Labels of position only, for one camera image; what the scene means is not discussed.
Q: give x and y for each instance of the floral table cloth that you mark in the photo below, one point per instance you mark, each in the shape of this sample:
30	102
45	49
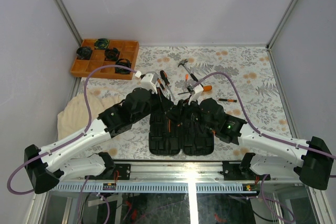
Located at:
248	67

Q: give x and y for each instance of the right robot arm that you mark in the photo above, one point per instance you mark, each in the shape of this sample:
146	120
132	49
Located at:
308	160

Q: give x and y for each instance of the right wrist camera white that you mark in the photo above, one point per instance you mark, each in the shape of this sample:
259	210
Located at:
195	94

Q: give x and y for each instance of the orange handled long-nose pliers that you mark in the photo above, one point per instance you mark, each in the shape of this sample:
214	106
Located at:
205	88

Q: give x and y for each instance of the black plastic tool case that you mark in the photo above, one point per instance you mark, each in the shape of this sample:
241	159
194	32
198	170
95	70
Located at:
190	138

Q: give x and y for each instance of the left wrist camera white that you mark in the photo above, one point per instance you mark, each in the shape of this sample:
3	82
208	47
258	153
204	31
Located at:
148	80

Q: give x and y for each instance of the dark rolled band centre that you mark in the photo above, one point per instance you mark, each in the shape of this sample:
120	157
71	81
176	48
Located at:
111	54

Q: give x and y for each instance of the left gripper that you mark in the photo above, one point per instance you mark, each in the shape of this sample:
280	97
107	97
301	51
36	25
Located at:
166	105

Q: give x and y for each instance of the precision screwdriver orange black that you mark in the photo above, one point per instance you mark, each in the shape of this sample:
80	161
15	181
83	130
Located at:
227	100

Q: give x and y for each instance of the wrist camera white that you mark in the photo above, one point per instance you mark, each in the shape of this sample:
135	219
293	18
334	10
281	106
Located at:
195	94
148	80

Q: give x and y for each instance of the large black orange screwdriver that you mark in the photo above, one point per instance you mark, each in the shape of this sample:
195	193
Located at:
167	83

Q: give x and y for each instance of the wooden compartment tray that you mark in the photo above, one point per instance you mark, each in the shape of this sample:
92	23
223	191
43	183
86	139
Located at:
128	55

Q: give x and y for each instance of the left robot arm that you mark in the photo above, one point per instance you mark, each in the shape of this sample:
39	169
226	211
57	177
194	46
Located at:
47	166

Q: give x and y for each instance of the steel claw hammer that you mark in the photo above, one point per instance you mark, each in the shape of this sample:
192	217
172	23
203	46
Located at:
183	64

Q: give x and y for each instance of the cream cloth bag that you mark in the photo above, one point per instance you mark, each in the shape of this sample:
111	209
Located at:
75	115

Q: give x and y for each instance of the small black orange screwdriver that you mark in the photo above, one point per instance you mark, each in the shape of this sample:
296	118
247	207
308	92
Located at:
162	87

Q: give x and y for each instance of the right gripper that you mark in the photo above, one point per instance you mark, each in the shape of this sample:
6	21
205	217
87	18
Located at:
182	109

